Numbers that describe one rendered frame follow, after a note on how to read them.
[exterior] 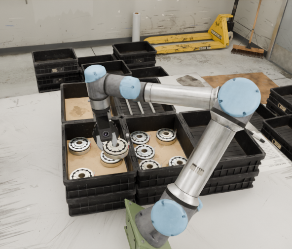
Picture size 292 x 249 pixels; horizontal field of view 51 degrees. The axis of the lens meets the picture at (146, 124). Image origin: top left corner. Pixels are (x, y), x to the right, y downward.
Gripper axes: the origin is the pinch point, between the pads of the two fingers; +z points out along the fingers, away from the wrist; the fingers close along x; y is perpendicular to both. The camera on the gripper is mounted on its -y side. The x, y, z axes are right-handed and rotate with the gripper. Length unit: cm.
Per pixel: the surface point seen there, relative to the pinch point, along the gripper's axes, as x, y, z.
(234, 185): -56, -8, 32
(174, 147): -33.5, 14.2, 20.7
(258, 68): -233, 244, 124
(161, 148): -26.5, 14.8, 19.9
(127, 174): -5.4, -8.8, 7.8
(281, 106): -161, 96, 76
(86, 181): 11.1, -8.8, 7.0
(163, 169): -20.8, -9.0, 9.4
